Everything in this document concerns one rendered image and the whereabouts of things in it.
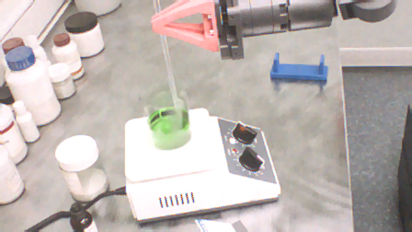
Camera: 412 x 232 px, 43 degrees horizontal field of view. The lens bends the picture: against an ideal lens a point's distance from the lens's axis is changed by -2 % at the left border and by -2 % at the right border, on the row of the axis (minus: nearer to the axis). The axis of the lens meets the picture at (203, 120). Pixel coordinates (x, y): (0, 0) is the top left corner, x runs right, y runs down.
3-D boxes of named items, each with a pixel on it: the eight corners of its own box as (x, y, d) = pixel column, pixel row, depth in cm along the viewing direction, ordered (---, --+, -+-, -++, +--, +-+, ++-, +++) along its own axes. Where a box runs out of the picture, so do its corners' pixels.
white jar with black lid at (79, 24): (108, 51, 110) (100, 20, 105) (77, 62, 108) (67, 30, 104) (99, 37, 115) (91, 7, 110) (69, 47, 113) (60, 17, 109)
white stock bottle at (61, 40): (56, 75, 105) (43, 39, 99) (75, 64, 107) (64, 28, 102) (69, 84, 102) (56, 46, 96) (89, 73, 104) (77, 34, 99)
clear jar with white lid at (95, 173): (95, 168, 82) (81, 129, 77) (117, 186, 79) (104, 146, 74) (62, 190, 80) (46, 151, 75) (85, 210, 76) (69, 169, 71)
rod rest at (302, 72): (327, 70, 95) (328, 52, 93) (326, 81, 93) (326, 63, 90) (272, 67, 98) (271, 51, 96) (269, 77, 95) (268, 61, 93)
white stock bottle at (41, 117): (67, 114, 94) (46, 52, 86) (30, 133, 91) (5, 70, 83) (52, 97, 99) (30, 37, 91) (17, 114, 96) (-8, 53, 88)
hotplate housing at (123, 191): (262, 141, 83) (259, 99, 78) (281, 203, 72) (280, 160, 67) (120, 164, 82) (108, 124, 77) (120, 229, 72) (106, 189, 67)
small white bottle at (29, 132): (42, 137, 90) (28, 103, 85) (27, 145, 89) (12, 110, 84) (37, 130, 92) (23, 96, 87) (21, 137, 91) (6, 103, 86)
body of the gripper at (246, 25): (222, 10, 55) (292, 1, 55) (215, -29, 63) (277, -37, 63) (228, 63, 59) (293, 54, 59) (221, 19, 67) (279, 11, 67)
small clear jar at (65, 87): (79, 85, 101) (72, 62, 98) (73, 99, 98) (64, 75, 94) (56, 86, 102) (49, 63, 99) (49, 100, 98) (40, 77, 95)
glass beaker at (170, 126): (146, 132, 75) (134, 82, 69) (190, 121, 75) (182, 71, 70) (153, 165, 69) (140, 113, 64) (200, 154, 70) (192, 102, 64)
